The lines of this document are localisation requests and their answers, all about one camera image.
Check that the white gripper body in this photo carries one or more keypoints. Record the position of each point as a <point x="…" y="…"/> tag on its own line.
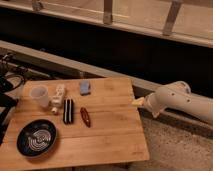
<point x="150" y="103"/>

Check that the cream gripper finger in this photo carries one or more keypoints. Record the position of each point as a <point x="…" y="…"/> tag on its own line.
<point x="138" y="102"/>

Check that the red chili pepper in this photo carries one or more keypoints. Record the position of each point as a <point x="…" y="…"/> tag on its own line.
<point x="85" y="117"/>

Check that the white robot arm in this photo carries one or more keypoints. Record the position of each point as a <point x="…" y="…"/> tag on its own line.
<point x="178" y="96"/>

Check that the blue sponge block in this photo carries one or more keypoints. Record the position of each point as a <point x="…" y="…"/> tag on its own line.
<point x="84" y="87"/>

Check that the white toy bottle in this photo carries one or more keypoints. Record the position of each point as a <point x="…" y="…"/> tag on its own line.
<point x="58" y="97"/>

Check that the translucent plastic cup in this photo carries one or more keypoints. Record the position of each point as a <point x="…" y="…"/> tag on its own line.
<point x="40" y="95"/>

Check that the black spiral patterned bowl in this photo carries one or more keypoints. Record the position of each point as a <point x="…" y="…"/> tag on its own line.
<point x="36" y="138"/>

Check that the metal bracket right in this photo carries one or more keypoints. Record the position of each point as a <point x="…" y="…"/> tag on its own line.
<point x="171" y="18"/>

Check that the metal bracket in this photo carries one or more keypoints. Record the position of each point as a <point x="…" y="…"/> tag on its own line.
<point x="171" y="18"/>
<point x="107" y="14"/>

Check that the metal bracket middle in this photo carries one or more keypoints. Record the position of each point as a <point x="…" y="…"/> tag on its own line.
<point x="107" y="14"/>

